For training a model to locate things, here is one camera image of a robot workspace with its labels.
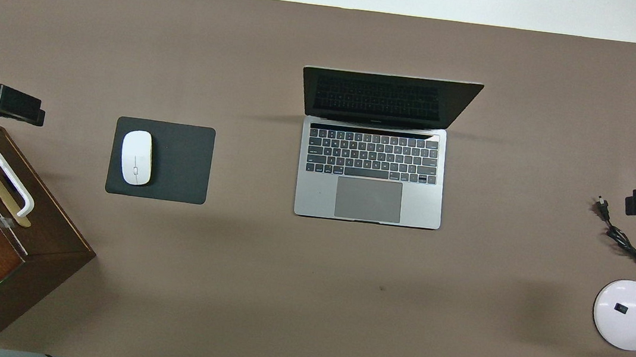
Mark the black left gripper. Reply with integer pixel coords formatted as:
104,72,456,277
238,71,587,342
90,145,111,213
0,84,48,127

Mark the grey aluminium laptop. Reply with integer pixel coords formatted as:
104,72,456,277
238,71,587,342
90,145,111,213
287,63,485,235

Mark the white computer mouse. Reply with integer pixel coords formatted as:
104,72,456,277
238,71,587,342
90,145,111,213
117,128,157,187

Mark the black mouse pad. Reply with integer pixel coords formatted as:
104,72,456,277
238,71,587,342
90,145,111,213
104,115,217,206

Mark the large brown table mat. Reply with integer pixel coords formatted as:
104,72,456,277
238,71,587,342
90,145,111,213
0,0,636,357

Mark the black lamp power cable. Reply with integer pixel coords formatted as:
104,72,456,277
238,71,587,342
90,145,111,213
587,197,636,268

